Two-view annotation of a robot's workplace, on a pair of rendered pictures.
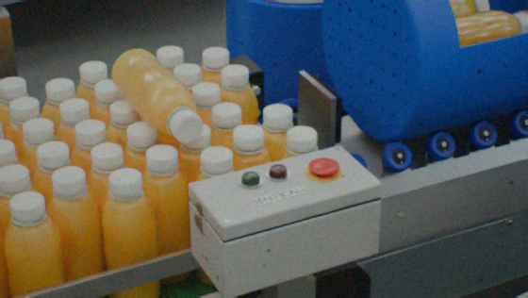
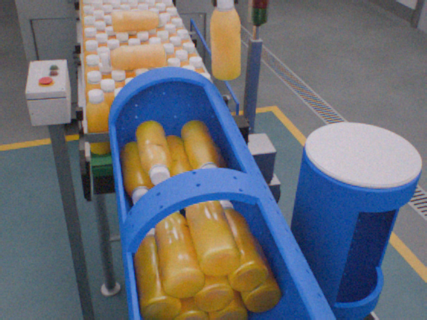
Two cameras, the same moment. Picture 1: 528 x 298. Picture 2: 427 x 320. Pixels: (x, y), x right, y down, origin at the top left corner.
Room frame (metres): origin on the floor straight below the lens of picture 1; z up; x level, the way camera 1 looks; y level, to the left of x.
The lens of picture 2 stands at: (1.71, -1.16, 1.71)
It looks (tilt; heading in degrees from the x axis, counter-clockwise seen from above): 35 degrees down; 101
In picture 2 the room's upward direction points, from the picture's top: 2 degrees clockwise
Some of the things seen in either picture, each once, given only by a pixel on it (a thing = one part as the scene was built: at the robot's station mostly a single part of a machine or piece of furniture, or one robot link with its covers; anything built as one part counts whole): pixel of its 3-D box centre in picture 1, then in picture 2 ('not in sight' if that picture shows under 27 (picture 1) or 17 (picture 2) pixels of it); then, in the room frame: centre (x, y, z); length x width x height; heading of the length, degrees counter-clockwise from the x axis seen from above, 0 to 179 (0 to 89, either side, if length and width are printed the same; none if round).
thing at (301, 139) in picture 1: (301, 139); (95, 95); (1.15, -0.05, 1.07); 0.04 x 0.04 x 0.02
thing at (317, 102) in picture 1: (320, 121); not in sight; (1.35, -0.09, 0.99); 0.10 x 0.02 x 0.12; 26
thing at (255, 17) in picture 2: not in sight; (258, 13); (1.51, 0.41, 1.18); 0.06 x 0.06 x 0.05
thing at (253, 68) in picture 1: (237, 95); (232, 136); (1.52, 0.04, 0.95); 0.10 x 0.07 x 0.10; 26
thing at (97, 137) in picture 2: not in sight; (160, 132); (1.32, -0.01, 0.96); 0.40 x 0.01 x 0.03; 26
